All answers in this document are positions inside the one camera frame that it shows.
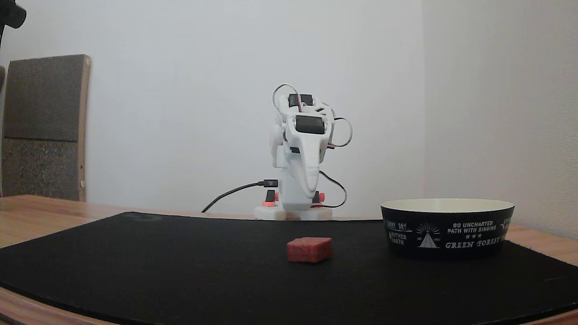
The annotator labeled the red cube toy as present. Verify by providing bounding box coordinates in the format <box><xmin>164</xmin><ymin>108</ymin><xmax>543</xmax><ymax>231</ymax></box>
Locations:
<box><xmin>287</xmin><ymin>237</ymin><xmax>333</xmax><ymax>264</ymax></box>

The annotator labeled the black bowl with white print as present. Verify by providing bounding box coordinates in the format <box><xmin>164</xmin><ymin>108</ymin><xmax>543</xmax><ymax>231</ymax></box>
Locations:
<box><xmin>381</xmin><ymin>199</ymin><xmax>515</xmax><ymax>260</ymax></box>

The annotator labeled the black felt mat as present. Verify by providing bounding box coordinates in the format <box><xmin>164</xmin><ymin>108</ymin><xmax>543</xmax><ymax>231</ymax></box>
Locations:
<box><xmin>0</xmin><ymin>211</ymin><xmax>578</xmax><ymax>325</ymax></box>

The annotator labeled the grey servo wire loop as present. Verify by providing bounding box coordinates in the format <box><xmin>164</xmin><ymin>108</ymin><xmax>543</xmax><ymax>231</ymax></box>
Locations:
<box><xmin>332</xmin><ymin>117</ymin><xmax>353</xmax><ymax>148</ymax></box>
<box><xmin>272</xmin><ymin>84</ymin><xmax>299</xmax><ymax>110</ymax></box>

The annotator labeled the red and black cable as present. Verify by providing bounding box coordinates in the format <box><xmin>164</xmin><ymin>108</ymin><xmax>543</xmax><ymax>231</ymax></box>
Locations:
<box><xmin>318</xmin><ymin>171</ymin><xmax>347</xmax><ymax>209</ymax></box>

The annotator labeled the black power cable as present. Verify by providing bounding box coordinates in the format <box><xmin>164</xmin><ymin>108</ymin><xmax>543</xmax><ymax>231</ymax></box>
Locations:
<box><xmin>201</xmin><ymin>180</ymin><xmax>279</xmax><ymax>213</ymax></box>

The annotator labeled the black camera on stand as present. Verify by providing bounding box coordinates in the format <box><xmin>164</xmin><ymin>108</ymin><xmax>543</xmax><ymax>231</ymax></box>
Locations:
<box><xmin>0</xmin><ymin>0</ymin><xmax>27</xmax><ymax>46</ymax></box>

